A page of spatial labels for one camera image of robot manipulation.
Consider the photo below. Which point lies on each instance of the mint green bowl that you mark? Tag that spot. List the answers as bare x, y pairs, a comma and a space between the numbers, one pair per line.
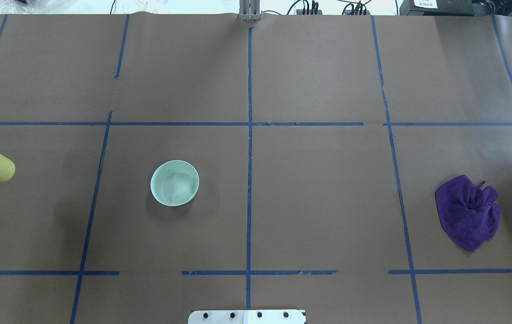
174, 183

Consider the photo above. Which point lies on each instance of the black electronics box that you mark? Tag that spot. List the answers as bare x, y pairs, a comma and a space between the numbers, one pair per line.
464, 8

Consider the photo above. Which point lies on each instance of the purple cloth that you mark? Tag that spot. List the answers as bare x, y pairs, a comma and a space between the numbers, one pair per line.
468, 212

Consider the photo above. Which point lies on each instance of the aluminium frame post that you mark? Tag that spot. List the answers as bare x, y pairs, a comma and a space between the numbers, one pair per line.
249, 10

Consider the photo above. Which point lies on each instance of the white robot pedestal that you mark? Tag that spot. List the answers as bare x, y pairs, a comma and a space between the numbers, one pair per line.
266, 316

